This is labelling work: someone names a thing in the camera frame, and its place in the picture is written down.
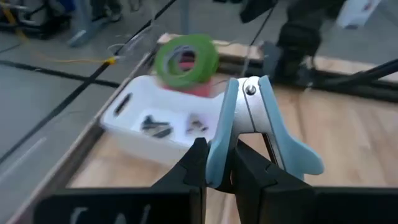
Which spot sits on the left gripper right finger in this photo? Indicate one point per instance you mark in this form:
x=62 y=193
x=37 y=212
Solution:
x=280 y=202

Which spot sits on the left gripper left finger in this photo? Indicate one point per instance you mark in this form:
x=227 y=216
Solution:
x=124 y=205

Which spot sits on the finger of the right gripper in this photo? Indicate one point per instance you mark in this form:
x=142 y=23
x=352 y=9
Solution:
x=256 y=11

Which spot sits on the green tape roll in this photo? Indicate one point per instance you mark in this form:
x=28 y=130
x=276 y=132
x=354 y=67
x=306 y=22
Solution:
x=205 y=65

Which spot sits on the teal blue staple remover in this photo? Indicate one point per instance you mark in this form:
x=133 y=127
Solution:
x=220 y=140

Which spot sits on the pink tape roll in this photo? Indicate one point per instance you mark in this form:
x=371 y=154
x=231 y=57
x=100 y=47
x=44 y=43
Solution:
x=199 y=91

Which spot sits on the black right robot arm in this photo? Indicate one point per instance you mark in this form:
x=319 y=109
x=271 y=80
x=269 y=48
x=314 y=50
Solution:
x=298 y=37

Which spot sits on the white plastic container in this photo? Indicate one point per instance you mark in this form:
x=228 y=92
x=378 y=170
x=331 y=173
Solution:
x=354 y=12

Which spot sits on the white plastic bin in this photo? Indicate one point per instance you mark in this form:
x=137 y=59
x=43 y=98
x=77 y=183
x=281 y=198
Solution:
x=140 y=99

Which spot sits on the grey desk foot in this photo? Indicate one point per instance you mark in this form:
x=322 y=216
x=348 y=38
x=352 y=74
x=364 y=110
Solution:
x=82 y=34

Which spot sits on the black metal station frame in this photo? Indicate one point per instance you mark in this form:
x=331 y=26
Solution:
x=357 y=90

